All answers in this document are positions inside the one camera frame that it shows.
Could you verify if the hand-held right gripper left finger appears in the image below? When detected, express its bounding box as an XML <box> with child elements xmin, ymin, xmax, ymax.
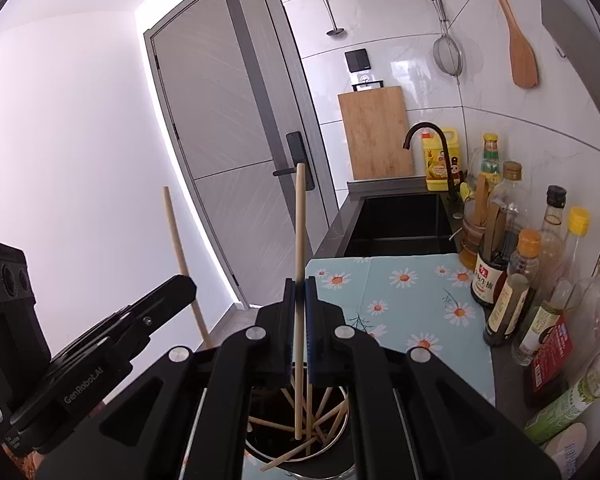
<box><xmin>37</xmin><ymin>277</ymin><xmax>297</xmax><ymax>480</ymax></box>

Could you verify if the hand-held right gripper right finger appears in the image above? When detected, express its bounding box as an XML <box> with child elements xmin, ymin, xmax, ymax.
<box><xmin>304</xmin><ymin>276</ymin><xmax>563</xmax><ymax>480</ymax></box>

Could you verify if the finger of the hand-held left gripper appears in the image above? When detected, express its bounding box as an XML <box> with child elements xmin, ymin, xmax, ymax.
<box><xmin>49</xmin><ymin>276</ymin><xmax>198</xmax><ymax>362</ymax></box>
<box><xmin>51</xmin><ymin>287</ymin><xmax>198</xmax><ymax>392</ymax></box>

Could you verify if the black utensil holder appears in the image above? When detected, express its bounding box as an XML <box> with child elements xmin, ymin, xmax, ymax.
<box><xmin>240</xmin><ymin>360</ymin><xmax>361</xmax><ymax>480</ymax></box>

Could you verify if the floral daisy tablecloth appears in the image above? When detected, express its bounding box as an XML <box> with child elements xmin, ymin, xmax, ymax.
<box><xmin>242</xmin><ymin>254</ymin><xmax>496</xmax><ymax>480</ymax></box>

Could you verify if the black sink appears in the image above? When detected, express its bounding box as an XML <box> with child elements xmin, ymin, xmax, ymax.
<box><xmin>342</xmin><ymin>180</ymin><xmax>461</xmax><ymax>259</ymax></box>

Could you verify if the dark soy sauce bottle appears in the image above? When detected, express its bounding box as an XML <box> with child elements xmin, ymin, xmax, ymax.
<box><xmin>471</xmin><ymin>240</ymin><xmax>512</xmax><ymax>309</ymax></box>

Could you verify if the grey door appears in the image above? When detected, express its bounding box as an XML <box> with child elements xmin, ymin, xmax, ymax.
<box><xmin>144</xmin><ymin>0</ymin><xmax>338</xmax><ymax>311</ymax></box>

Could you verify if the small clear bottle orange cap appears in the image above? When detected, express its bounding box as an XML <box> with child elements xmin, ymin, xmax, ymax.
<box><xmin>482</xmin><ymin>228</ymin><xmax>542</xmax><ymax>348</ymax></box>

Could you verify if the yellow oil jug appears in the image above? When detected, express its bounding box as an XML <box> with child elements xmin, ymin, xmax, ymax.
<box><xmin>421</xmin><ymin>126</ymin><xmax>463</xmax><ymax>192</ymax></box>

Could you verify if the wooden cutting board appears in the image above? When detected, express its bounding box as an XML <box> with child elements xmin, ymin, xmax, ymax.
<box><xmin>337</xmin><ymin>79</ymin><xmax>415</xmax><ymax>181</ymax></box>

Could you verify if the dark bottle yellow cap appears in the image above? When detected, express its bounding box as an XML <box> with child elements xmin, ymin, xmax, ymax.
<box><xmin>522</xmin><ymin>206</ymin><xmax>592</xmax><ymax>409</ymax></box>

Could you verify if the clear bottle brown cap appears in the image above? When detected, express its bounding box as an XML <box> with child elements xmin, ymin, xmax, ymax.
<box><xmin>490</xmin><ymin>161</ymin><xmax>526</xmax><ymax>241</ymax></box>

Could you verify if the black faucet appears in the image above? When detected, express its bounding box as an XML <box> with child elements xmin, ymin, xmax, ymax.
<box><xmin>403</xmin><ymin>122</ymin><xmax>458</xmax><ymax>201</ymax></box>

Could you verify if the green label bottle yellow cap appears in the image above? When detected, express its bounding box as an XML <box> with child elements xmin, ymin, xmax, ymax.
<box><xmin>472</xmin><ymin>133</ymin><xmax>504</xmax><ymax>196</ymax></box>

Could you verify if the clear bottle black cap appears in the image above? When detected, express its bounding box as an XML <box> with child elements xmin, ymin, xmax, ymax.
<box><xmin>511</xmin><ymin>185</ymin><xmax>568</xmax><ymax>367</ymax></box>

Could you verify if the translucent plastic jar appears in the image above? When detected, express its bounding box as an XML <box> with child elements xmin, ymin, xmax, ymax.
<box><xmin>544</xmin><ymin>422</ymin><xmax>590</xmax><ymax>473</ymax></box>

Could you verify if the tall clear bottle orange cap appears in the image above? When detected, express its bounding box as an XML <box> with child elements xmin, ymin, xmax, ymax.
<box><xmin>555</xmin><ymin>231</ymin><xmax>600</xmax><ymax>361</ymax></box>

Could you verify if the metal ladle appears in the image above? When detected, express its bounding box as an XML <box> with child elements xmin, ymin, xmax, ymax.
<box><xmin>317</xmin><ymin>0</ymin><xmax>347</xmax><ymax>38</ymax></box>

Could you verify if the metal strainer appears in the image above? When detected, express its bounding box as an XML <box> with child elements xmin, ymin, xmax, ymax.
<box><xmin>427</xmin><ymin>0</ymin><xmax>466</xmax><ymax>85</ymax></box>

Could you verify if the wooden spatula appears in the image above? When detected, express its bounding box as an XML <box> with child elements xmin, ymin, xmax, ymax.
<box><xmin>477</xmin><ymin>0</ymin><xmax>539</xmax><ymax>89</ymax></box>

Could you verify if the kitchen cleaver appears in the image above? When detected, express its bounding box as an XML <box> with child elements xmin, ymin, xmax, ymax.
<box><xmin>539</xmin><ymin>0</ymin><xmax>600</xmax><ymax>140</ymax></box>

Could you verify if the black door lock handle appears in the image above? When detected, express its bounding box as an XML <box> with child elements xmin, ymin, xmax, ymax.
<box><xmin>272</xmin><ymin>131</ymin><xmax>317</xmax><ymax>192</ymax></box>

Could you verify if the wooden utensil handle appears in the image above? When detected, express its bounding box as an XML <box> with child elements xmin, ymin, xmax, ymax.
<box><xmin>482</xmin><ymin>202</ymin><xmax>507</xmax><ymax>262</ymax></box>
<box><xmin>474</xmin><ymin>174</ymin><xmax>492</xmax><ymax>227</ymax></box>

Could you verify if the black wall switch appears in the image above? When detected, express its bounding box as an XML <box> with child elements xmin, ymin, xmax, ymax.
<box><xmin>344</xmin><ymin>47</ymin><xmax>372</xmax><ymax>72</ymax></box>

